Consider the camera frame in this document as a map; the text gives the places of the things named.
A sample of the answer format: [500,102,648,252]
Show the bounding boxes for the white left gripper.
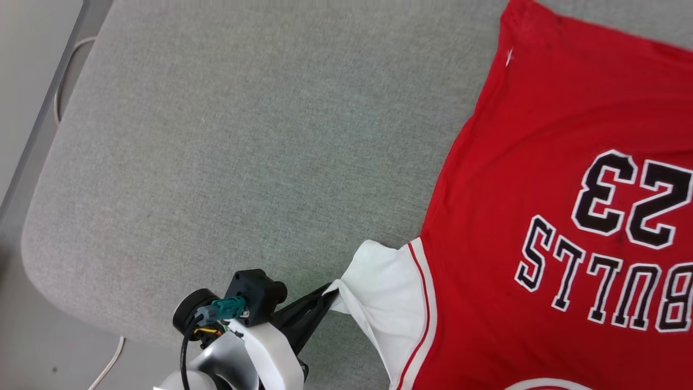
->
[226,282,340,390]

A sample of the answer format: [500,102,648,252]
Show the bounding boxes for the red and white basketball jersey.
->
[324,0,693,390]

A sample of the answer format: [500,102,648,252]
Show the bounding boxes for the grey fabric sofa cushion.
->
[21,0,693,390]

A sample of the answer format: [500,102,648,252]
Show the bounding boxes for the teal cable connector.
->
[195,296,247,327]

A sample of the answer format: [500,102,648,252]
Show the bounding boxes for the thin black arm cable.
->
[180,314,205,390]

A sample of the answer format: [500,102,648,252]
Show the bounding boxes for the thin white floor cable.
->
[87,335,127,390]

